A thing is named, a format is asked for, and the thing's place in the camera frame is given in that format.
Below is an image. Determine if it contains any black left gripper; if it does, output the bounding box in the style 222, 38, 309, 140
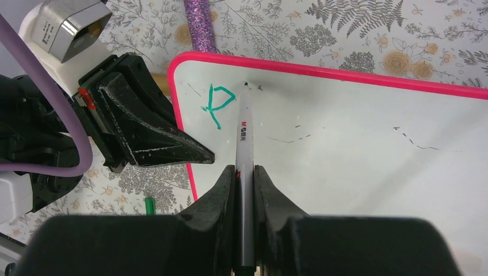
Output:
72, 53, 215, 173

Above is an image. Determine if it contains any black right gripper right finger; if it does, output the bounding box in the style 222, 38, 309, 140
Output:
254, 165, 461, 275

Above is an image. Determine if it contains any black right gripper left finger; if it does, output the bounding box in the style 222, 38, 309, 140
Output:
15, 165, 235, 275

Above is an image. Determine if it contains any green marker cap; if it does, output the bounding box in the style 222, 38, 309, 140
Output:
144, 198, 156, 216

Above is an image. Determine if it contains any pink framed whiteboard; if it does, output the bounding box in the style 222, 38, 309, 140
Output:
167, 52, 487, 275

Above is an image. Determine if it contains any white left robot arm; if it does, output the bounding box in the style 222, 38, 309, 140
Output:
1, 53, 215, 223

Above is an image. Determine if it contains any purple glitter microphone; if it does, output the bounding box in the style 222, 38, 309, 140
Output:
183, 0, 217, 53

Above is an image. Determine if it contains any floral table mat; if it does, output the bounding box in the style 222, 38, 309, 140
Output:
1, 1, 487, 243

